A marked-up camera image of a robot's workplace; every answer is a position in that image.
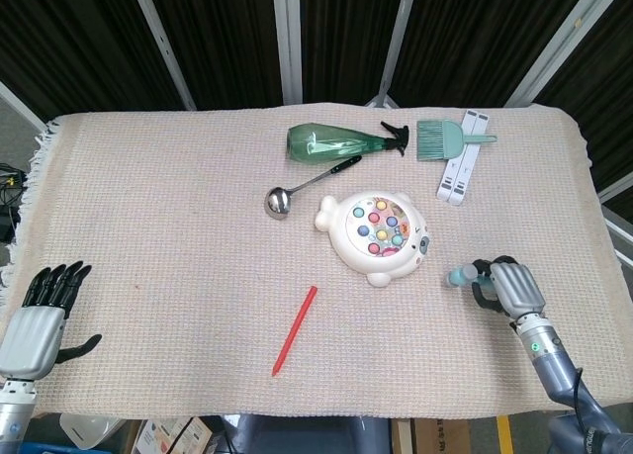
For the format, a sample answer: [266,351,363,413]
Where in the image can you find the white folding stand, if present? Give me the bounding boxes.
[436,109,489,207]

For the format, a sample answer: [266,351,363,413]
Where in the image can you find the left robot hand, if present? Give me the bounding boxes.
[0,260,103,380]

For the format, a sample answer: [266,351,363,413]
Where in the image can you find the white plastic container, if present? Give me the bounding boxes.
[58,412,129,451]

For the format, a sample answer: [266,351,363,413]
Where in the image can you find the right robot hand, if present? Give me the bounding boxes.
[471,256,547,319]

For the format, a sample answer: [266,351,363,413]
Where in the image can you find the teal hand brush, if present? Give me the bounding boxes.
[415,119,498,162]

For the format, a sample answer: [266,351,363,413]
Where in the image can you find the blue plastic crate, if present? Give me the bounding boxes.
[14,441,90,454]

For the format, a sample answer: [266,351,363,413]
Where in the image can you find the green spray bottle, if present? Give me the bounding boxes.
[286,121,411,164]

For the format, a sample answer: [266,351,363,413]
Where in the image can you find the black cables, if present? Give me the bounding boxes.
[0,162,29,267]

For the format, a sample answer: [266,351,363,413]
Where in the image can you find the printed cardboard box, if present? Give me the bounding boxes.
[132,416,219,454]

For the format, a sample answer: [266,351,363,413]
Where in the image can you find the red pen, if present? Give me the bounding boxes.
[271,286,318,377]

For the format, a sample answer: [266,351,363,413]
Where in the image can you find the brown cardboard box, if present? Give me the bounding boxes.
[391,416,471,454]

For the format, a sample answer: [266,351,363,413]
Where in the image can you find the small teal cylinder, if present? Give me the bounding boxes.
[447,264,494,288]

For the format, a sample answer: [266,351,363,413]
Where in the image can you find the beige woven table cloth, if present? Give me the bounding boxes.
[0,101,633,420]

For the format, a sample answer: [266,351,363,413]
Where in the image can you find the steel ladle black handle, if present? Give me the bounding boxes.
[264,154,363,222]

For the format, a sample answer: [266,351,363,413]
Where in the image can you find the white fish toy game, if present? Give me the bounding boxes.
[315,190,431,289]

